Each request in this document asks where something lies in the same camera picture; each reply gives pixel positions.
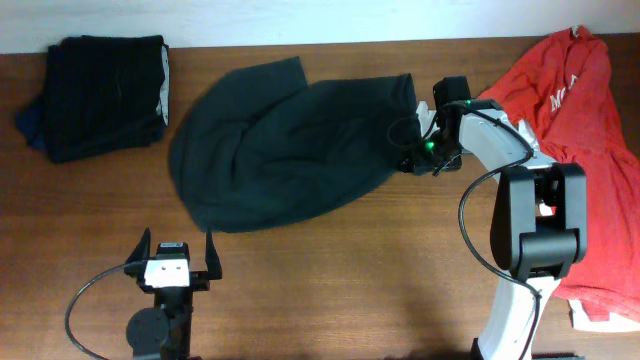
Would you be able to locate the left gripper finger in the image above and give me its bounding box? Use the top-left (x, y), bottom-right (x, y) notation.
top-left (205, 231), bottom-right (222, 279)
top-left (126, 228), bottom-right (151, 264)

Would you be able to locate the dark green t-shirt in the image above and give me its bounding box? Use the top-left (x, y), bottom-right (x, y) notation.
top-left (168, 57), bottom-right (420, 233)

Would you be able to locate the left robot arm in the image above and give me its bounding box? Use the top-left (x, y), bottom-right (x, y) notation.
top-left (124, 229), bottom-right (223, 360)

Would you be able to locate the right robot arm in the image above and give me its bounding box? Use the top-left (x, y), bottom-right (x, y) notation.
top-left (412, 100), bottom-right (587, 359)

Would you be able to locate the folded black clothes stack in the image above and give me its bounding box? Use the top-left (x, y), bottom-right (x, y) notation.
top-left (15, 35), bottom-right (170, 163)

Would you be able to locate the red t-shirt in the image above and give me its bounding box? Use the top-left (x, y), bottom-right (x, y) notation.
top-left (482, 26), bottom-right (639, 321)

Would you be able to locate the white garment under red shirt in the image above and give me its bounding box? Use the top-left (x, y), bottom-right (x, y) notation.
top-left (568, 300), bottom-right (639, 333)

